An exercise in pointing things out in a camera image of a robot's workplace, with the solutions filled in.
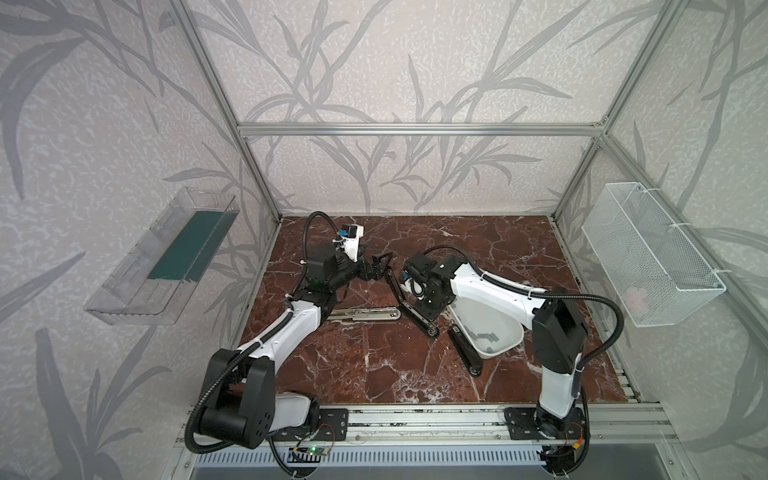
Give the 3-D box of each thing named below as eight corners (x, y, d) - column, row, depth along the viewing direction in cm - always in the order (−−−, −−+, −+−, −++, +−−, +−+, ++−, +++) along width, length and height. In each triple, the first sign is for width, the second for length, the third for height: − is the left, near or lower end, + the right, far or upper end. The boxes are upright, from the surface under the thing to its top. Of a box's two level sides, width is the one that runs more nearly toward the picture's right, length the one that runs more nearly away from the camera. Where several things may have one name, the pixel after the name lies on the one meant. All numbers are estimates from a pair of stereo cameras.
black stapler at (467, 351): (472, 379, 83) (476, 374, 79) (444, 329, 92) (446, 321, 88) (484, 373, 84) (489, 367, 80) (455, 324, 93) (458, 316, 89)
